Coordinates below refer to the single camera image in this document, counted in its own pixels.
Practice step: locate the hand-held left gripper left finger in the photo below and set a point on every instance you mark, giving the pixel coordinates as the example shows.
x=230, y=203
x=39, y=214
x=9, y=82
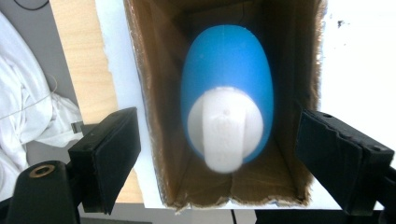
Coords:
x=109, y=155

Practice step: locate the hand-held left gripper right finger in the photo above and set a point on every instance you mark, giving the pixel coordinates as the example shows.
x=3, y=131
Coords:
x=339, y=158

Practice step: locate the brown cardboard box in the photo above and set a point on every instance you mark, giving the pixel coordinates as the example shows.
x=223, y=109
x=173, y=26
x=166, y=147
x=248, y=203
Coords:
x=155, y=77

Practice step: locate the blue bottle with white cap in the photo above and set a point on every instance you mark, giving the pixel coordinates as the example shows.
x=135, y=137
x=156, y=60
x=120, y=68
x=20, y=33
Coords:
x=227, y=68

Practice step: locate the light wooden board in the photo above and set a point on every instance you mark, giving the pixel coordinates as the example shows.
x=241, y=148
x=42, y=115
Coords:
x=84, y=56

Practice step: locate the white cloth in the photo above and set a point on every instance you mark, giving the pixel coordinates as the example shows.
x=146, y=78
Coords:
x=21, y=93

